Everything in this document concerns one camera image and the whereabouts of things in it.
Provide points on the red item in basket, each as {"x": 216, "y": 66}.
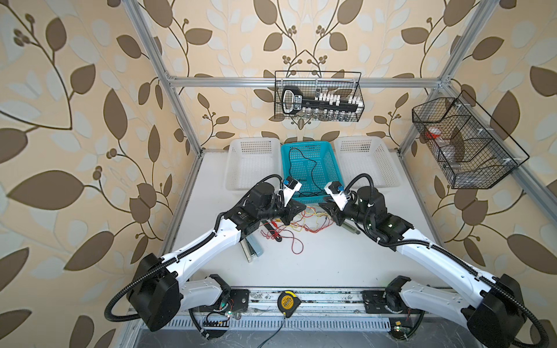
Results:
{"x": 432, "y": 133}

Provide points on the yellow tape measure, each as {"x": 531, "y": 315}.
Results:
{"x": 287, "y": 303}

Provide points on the white plastic basket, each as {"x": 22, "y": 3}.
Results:
{"x": 367, "y": 154}
{"x": 250, "y": 160}

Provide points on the black wire basket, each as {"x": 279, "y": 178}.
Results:
{"x": 475, "y": 150}
{"x": 309, "y": 81}

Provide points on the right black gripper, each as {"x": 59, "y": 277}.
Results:
{"x": 330, "y": 208}

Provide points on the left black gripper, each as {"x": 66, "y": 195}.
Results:
{"x": 294, "y": 206}

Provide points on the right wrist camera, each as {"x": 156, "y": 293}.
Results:
{"x": 337, "y": 192}

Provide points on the green pipe wrench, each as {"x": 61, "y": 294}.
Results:
{"x": 269, "y": 231}

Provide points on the grey blue stapler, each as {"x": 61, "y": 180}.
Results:
{"x": 251, "y": 248}

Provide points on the right black wire basket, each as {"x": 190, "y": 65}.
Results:
{"x": 475, "y": 150}

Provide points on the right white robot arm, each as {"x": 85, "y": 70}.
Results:
{"x": 491, "y": 308}

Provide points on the teal plastic basket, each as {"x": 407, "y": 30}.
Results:
{"x": 313, "y": 164}

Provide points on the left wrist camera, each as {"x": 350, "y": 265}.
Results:
{"x": 290, "y": 186}

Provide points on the right white plastic basket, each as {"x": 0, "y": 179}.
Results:
{"x": 367, "y": 154}

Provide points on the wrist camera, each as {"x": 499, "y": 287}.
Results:
{"x": 290, "y": 186}
{"x": 337, "y": 192}

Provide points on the back black wire basket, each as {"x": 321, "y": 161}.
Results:
{"x": 309, "y": 81}

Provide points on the green utility knife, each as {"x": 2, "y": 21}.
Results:
{"x": 351, "y": 228}

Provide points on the left white plastic basket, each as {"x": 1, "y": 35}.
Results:
{"x": 250, "y": 160}

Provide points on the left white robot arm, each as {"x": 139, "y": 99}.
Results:
{"x": 161, "y": 287}

